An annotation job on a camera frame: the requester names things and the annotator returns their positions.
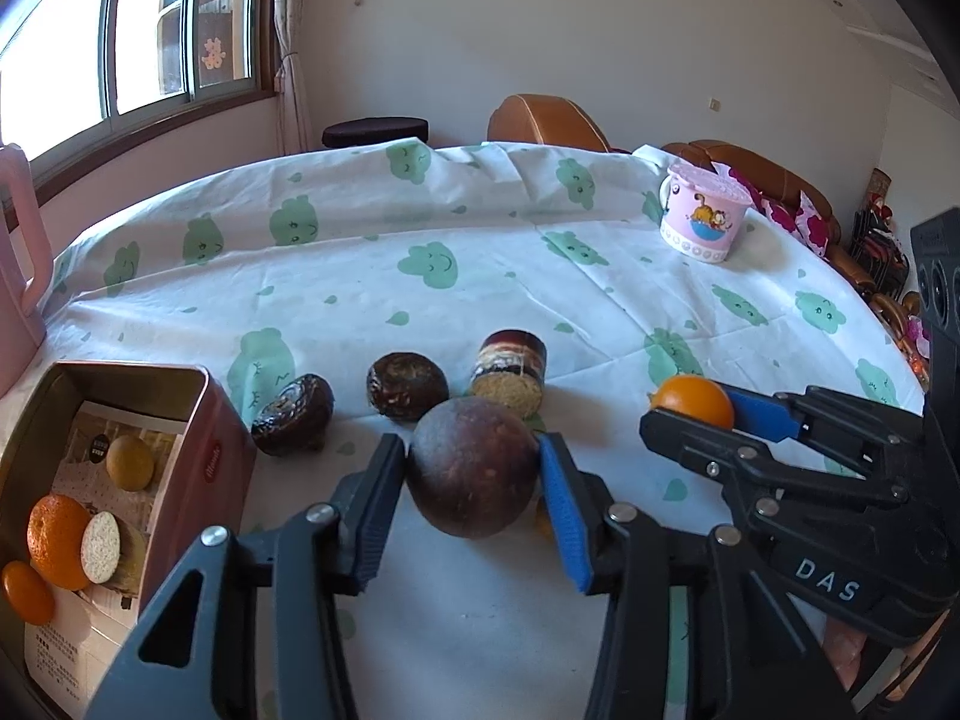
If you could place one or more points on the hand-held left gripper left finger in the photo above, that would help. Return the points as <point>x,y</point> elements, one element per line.
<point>371,510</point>

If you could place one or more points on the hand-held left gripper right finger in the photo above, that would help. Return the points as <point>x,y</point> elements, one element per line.
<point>566,510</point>

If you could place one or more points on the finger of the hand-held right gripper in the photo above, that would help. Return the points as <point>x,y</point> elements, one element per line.
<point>705,450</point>
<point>761,414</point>

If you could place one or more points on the small orange mandarin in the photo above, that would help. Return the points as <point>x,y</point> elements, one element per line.
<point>26,592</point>
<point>541,523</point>
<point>690,399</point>

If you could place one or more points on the large round brown fruit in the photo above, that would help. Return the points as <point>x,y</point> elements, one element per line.
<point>472,469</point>

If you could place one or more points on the round dark brown fruit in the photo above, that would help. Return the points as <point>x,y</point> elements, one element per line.
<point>407,386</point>

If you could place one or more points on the striped brown cylinder cake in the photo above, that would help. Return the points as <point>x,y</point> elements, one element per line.
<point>510,367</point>

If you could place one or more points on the pink metal tin box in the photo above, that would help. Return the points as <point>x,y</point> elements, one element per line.
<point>217,457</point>

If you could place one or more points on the small yellow fruit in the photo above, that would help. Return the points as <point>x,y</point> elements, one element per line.
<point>130,463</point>

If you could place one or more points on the cut beige cake piece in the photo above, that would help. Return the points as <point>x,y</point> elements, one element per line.
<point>101,547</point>

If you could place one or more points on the large orange mandarin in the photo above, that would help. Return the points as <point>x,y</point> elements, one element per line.
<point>52,540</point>

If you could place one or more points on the person's right hand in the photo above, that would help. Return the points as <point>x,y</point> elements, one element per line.
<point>851,656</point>

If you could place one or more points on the dark chocolate donut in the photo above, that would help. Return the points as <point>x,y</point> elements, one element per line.
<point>292,416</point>

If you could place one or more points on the pink floral pillow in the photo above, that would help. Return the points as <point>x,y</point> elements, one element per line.
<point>776,210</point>
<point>817,229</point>

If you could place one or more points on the pink cartoon cup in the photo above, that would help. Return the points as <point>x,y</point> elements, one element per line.
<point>701,214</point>

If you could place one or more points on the brown leather sofa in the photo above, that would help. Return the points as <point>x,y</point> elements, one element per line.
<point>765,165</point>

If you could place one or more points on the printed paper sheet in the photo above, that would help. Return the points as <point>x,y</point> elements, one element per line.
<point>75,660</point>

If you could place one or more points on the brown leather armchair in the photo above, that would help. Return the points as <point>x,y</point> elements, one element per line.
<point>547,124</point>

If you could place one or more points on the dark round stool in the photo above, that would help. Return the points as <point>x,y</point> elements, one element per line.
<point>375,131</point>

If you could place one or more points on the pink electric kettle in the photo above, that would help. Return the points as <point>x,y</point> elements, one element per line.
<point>19,277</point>

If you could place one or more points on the pale beige curtain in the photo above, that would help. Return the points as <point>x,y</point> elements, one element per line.
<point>292,52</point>

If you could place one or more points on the sliding glass window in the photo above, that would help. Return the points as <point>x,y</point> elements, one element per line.
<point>135,30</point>

